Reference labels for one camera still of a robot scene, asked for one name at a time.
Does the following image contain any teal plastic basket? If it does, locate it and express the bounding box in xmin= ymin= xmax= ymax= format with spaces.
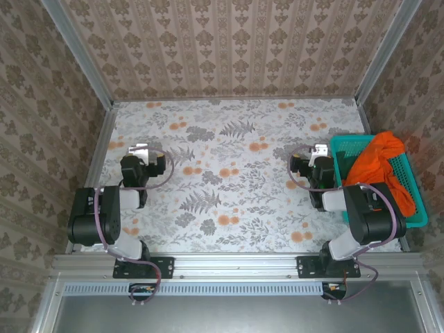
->
xmin=328 ymin=134 xmax=429 ymax=229

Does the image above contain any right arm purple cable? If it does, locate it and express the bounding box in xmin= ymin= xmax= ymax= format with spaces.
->
xmin=289 ymin=144 xmax=399 ymax=306

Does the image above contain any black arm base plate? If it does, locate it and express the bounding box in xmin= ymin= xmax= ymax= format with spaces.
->
xmin=112 ymin=255 xmax=174 ymax=280
xmin=296 ymin=255 xmax=361 ymax=280

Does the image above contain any black connector socket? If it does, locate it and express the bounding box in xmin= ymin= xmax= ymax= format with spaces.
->
xmin=128 ymin=282 xmax=157 ymax=301
xmin=321 ymin=281 xmax=348 ymax=300

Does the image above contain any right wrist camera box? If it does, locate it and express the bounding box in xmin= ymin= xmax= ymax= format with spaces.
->
xmin=309 ymin=144 xmax=330 ymax=164

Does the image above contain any floral patterned table cover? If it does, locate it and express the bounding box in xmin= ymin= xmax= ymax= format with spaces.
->
xmin=80 ymin=99 xmax=403 ymax=253

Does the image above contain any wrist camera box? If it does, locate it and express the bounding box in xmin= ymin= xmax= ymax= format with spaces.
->
xmin=128 ymin=144 xmax=151 ymax=164
xmin=309 ymin=144 xmax=330 ymax=164

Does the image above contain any aluminium frame post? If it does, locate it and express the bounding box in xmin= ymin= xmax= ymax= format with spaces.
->
xmin=41 ymin=0 xmax=115 ymax=108
xmin=355 ymin=0 xmax=424 ymax=105

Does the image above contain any orange t-shirt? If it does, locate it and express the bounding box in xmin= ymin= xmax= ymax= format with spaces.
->
xmin=341 ymin=130 xmax=417 ymax=219

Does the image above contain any wide aluminium base rail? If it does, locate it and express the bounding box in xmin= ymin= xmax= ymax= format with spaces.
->
xmin=51 ymin=253 xmax=426 ymax=278

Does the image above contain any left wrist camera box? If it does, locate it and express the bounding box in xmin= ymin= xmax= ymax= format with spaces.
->
xmin=128 ymin=144 xmax=151 ymax=164

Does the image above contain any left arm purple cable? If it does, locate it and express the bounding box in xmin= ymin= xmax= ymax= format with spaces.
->
xmin=94 ymin=146 xmax=176 ymax=308

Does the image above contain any grey metal sheet panel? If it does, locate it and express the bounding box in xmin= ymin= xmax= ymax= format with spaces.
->
xmin=51 ymin=280 xmax=427 ymax=333

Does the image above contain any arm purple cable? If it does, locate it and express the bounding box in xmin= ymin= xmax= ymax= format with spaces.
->
xmin=289 ymin=144 xmax=399 ymax=306
xmin=94 ymin=146 xmax=176 ymax=308

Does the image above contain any slotted grey cable duct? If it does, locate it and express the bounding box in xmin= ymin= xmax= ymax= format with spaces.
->
xmin=64 ymin=281 xmax=325 ymax=297

